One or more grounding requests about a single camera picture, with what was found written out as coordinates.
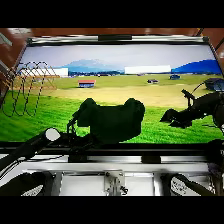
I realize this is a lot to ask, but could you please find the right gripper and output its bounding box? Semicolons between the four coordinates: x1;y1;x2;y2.
160;107;200;130

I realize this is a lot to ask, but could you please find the dark green garment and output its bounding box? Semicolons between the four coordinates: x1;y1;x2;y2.
76;97;146;145

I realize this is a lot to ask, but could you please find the black cable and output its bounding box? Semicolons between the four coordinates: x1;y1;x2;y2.
0;155;68;179
191;80;208;95

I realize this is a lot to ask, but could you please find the silver frame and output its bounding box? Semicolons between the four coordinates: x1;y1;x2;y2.
0;153;224;197

